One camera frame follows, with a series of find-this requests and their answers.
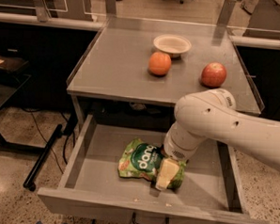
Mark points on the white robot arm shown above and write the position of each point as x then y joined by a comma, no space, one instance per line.
211,114

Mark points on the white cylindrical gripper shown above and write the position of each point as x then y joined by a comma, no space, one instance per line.
176,150

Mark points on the white paper bowl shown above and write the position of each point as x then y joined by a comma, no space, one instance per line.
173,45

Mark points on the red apple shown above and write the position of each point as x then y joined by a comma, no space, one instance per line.
213,75

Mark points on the grey counter cabinet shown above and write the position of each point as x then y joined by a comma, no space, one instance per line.
115,66

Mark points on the metal railing bar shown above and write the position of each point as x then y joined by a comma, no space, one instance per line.
51,22

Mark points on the grey open top drawer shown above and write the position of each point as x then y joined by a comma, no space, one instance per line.
90,187

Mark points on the dark side table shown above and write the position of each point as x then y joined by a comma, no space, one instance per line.
11,80

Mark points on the green rice chip bag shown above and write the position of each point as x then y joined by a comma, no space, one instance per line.
141,160

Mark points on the orange fruit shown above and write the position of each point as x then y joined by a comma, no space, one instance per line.
159,63

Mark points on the black metal floor bar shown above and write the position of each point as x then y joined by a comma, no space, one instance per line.
29,182

